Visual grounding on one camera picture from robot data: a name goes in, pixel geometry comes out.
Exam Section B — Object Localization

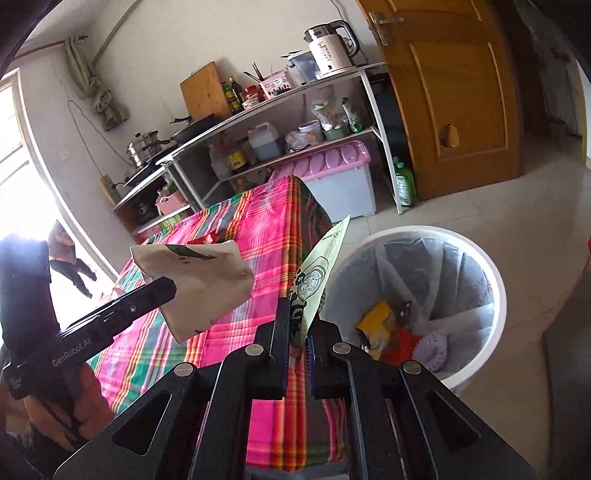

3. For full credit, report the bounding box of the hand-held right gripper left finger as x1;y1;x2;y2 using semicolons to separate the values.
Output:
53;298;293;480

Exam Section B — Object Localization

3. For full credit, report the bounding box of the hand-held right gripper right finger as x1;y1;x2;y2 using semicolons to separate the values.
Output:
305;318;539;480

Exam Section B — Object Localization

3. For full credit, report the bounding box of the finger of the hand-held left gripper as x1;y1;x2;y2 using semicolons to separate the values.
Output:
58;277;178;345

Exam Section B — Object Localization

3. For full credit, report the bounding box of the white paper bag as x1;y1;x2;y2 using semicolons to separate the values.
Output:
129;240;254;344

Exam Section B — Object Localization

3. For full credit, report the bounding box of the yellow snack packet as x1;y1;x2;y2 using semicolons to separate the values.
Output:
355;300;402;361

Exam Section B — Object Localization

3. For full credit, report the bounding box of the red plastic bag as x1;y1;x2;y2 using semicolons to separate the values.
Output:
381;329;423;367

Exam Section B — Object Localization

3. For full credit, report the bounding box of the cream printed packet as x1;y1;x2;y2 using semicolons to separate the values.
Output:
286;215;352;370

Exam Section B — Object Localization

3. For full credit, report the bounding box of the lilac knitted item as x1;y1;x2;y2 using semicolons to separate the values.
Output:
413;330;451;372

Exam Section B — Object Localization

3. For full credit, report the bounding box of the white trash bin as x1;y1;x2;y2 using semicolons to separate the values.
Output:
323;225;509;393

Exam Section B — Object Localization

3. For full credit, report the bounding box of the clear bin liner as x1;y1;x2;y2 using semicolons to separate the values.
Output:
332;240;495;370

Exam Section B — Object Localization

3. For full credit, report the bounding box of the person's left forearm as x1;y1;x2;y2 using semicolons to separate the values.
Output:
0;362;114;455

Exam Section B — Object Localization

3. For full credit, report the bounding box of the pink printed carton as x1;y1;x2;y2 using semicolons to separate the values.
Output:
139;215;192;243

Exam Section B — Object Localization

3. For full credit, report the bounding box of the dark cloth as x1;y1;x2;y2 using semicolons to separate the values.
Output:
0;233;62;344

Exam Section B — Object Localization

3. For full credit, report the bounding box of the pink basket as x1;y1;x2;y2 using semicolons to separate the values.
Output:
154;189;188;215

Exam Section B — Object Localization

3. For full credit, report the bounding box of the power strip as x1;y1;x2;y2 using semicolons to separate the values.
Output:
98;174;117;206

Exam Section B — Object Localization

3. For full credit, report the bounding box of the black induction cooker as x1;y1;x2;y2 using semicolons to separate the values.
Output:
122;166;167;188

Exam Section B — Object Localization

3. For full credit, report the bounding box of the plaid tablecloth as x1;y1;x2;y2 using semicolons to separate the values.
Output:
88;175;352;467

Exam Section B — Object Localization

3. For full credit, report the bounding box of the steel steamer pot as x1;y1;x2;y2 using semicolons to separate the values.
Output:
126;130;171;167

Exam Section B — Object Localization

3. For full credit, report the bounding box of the clear plastic bottle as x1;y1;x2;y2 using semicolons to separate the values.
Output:
208;143;232;181

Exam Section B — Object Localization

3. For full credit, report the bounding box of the yellow label sauce bottle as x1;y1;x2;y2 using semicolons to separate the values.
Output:
225;138;247;174

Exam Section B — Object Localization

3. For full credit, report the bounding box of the white storage box pink lid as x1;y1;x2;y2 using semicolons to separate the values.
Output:
295;140;377;222

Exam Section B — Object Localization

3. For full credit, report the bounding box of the black frying pan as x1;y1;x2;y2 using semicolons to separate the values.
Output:
168;113;220;141

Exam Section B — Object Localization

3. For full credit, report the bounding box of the plastic jerrycan dark liquid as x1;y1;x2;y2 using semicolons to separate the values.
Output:
248;122;283;161

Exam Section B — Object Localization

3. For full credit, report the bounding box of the green plastic bottle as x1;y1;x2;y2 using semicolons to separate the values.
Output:
392;157;419;208

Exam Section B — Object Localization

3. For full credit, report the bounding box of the wooden cutting board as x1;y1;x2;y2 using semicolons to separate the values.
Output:
179;61;233;121

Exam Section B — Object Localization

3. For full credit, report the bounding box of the crumpled clear plastic bag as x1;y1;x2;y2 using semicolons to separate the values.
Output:
284;130;310;153

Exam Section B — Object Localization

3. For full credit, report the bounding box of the dark oil bottle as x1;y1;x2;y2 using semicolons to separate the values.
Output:
229;76;245;113

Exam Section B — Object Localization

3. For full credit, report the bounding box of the white shelf rack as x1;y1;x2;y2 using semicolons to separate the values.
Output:
113;62;404;241

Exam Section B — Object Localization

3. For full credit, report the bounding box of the white plastic tub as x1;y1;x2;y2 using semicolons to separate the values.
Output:
298;120;324;144

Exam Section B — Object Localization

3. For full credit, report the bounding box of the green basket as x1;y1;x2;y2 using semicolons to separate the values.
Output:
322;124;363;141

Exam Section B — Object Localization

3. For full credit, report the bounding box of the white utensil holder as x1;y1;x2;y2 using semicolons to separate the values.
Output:
259;69;296;100

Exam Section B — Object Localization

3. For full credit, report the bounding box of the white plastic food bag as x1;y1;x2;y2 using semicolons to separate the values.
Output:
311;90;347;132

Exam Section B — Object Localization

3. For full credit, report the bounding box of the clear water jug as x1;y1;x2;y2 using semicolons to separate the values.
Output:
288;50;319;84

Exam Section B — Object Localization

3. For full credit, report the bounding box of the wooden door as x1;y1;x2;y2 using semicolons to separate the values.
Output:
355;0;522;201

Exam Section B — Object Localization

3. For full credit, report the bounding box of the white electric kettle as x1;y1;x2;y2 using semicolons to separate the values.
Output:
304;20;361;78

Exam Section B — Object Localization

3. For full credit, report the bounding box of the metal door handle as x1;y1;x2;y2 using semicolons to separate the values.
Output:
368;11;404;47

